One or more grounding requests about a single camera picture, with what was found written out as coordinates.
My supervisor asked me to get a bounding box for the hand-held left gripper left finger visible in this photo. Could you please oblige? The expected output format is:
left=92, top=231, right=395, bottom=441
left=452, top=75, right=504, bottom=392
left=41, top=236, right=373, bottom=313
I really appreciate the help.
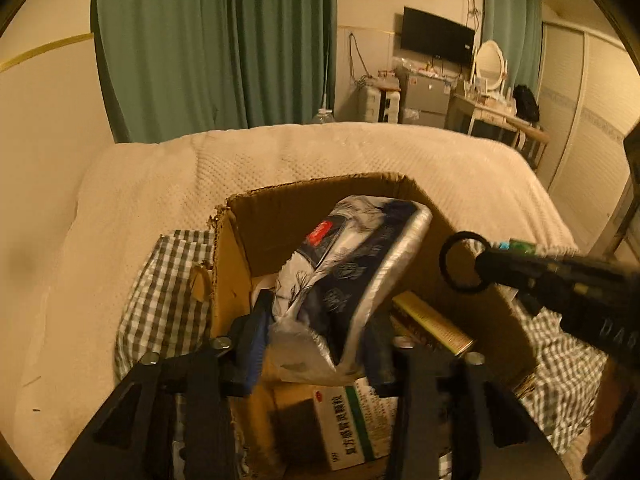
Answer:
left=52, top=305, right=273, bottom=480

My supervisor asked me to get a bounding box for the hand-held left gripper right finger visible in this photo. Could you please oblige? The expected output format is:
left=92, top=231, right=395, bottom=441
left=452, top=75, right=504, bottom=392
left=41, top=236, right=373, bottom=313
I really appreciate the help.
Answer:
left=362, top=310, right=571, bottom=480

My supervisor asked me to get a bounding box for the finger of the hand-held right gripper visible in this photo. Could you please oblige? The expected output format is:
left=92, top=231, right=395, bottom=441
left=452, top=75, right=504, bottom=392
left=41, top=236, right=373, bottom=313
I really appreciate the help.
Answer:
left=474, top=246, right=516, bottom=296

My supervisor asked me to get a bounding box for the black ring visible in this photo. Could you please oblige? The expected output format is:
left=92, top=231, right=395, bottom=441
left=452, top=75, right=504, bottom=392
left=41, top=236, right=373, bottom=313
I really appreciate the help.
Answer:
left=439, top=231, right=495, bottom=295

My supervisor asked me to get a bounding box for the brown gold medicine box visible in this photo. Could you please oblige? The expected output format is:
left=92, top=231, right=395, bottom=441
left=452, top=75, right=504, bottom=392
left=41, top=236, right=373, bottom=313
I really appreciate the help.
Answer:
left=390, top=290, right=476, bottom=356

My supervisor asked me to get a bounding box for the white green medicine box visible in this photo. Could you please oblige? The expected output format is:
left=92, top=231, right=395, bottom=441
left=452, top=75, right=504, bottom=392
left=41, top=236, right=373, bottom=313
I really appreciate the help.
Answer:
left=312, top=377, right=401, bottom=471

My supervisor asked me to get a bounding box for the black and white snack bag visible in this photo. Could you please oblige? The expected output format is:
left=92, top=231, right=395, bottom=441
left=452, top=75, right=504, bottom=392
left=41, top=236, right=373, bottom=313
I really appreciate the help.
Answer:
left=250, top=195, right=433, bottom=386

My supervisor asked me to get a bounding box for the brown cardboard box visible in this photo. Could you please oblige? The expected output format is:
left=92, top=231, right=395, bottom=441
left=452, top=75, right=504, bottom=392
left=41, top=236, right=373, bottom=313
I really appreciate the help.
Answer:
left=190, top=172, right=541, bottom=480

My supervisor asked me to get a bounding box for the grey white checkered blanket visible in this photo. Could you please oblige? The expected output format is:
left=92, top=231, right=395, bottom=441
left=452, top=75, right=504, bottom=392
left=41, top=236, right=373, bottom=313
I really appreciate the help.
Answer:
left=112, top=230, right=618, bottom=441

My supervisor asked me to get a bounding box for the wooden chair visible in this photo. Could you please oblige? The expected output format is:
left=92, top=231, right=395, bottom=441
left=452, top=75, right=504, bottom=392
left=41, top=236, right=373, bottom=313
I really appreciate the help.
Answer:
left=505, top=117, right=551, bottom=171

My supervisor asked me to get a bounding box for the white dressing table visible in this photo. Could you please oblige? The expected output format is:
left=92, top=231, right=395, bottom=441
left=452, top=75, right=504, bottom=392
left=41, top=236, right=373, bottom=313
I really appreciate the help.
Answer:
left=447, top=92, right=521, bottom=148

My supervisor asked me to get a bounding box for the grey mini fridge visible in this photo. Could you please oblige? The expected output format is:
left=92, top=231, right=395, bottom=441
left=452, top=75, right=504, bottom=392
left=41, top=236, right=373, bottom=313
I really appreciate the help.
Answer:
left=400, top=70, right=451, bottom=128

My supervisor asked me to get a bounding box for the cream textured blanket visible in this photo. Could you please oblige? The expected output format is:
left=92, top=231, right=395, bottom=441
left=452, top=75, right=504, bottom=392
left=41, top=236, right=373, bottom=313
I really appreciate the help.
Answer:
left=15, top=122, right=578, bottom=466

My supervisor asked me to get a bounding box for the oval white vanity mirror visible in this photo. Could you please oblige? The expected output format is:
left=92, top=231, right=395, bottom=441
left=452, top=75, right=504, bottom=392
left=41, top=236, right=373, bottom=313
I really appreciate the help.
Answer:
left=470, top=40, right=508, bottom=96

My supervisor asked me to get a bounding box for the white storage shelf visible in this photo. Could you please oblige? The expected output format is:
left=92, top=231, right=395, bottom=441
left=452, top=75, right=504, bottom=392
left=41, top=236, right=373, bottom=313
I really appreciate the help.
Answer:
left=357, top=72, right=403, bottom=123

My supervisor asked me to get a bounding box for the green curtain beside mirror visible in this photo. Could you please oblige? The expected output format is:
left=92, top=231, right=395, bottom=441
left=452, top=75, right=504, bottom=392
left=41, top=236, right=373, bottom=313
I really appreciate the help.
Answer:
left=482, top=0, right=543, bottom=96

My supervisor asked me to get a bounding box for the narrow green curtain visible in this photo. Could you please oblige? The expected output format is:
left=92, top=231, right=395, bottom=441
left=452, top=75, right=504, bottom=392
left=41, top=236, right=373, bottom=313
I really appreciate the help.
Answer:
left=227, top=0, right=338, bottom=128

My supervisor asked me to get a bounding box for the wide green curtain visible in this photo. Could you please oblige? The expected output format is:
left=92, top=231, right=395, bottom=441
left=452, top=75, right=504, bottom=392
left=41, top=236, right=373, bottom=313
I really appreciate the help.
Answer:
left=95, top=0, right=248, bottom=143

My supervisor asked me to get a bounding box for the black wall television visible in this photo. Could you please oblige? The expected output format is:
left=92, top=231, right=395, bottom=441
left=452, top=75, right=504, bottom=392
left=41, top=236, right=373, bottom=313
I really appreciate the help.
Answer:
left=401, top=6, right=476, bottom=65

